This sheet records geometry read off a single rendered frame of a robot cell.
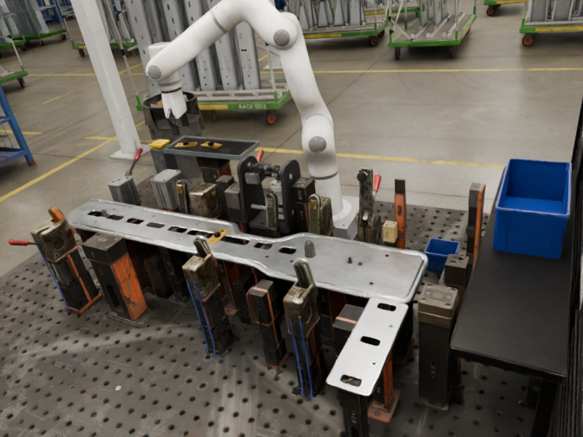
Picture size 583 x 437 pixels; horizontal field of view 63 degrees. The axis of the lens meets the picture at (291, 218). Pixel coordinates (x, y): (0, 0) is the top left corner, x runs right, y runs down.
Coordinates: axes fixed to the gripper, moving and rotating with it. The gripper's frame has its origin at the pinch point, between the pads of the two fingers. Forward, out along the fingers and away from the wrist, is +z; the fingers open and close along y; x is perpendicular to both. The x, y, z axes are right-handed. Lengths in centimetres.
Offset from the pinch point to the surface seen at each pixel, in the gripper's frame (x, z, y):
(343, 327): 70, 25, 78
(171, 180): 0.4, 13.2, 18.7
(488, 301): 103, 20, 72
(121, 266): -9, 29, 50
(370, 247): 74, 23, 46
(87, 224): -30, 23, 33
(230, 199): 24.6, 18.2, 24.9
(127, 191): -25.0, 21.2, 11.1
